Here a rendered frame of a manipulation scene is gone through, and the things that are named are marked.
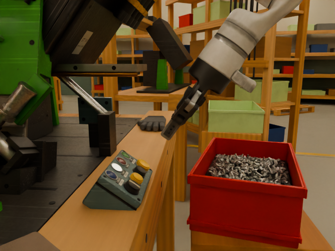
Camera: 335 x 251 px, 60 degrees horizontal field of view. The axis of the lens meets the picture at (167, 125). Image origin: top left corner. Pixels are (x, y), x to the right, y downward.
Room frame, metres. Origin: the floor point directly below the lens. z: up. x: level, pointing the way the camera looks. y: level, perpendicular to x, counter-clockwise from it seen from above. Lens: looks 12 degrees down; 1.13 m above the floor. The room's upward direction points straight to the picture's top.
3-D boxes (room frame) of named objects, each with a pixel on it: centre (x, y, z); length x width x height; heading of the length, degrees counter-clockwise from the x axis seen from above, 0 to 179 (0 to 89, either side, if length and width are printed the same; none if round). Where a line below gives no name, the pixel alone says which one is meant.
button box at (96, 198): (0.50, 0.08, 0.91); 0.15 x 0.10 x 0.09; 175
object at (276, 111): (6.93, -2.78, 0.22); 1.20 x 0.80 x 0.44; 116
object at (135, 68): (0.79, 0.26, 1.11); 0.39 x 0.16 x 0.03; 85
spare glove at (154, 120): (1.07, 0.06, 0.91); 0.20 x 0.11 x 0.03; 178
